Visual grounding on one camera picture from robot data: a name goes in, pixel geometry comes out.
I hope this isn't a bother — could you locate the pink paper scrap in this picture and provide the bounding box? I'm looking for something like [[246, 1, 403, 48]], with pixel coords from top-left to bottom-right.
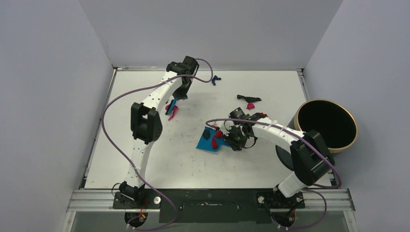
[[165, 104, 179, 121]]

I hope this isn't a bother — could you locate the blue plastic dustpan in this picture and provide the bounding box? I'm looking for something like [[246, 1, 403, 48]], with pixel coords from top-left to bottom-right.
[[196, 127, 231, 152]]

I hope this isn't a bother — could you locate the small black paper scrap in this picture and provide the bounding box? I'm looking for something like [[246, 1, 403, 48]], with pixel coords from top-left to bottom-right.
[[202, 129, 211, 140]]

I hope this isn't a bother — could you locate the far dark blue scrap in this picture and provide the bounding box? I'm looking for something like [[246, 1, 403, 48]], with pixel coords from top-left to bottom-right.
[[211, 75, 221, 86]]

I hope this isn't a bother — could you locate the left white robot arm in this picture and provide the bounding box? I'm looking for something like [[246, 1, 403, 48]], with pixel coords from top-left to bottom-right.
[[119, 56, 199, 208]]

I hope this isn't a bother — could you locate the black gold-rimmed waste bin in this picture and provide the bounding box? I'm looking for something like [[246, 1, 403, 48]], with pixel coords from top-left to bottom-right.
[[287, 99, 358, 157]]

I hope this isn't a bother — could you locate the black paper scrap right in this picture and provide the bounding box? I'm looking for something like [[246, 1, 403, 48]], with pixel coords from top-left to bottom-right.
[[236, 95, 262, 103]]

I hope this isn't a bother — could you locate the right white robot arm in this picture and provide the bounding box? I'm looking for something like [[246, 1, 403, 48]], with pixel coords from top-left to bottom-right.
[[223, 108, 335, 207]]

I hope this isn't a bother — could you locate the blue hand brush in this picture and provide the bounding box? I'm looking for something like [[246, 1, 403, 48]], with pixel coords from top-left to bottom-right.
[[170, 99, 178, 108]]

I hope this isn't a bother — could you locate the small pink scrap right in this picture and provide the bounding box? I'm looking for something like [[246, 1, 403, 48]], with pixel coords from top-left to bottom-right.
[[246, 102, 255, 110]]

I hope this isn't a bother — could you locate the red paper scrap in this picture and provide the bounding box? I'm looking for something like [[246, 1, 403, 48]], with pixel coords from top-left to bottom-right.
[[214, 130, 223, 139]]

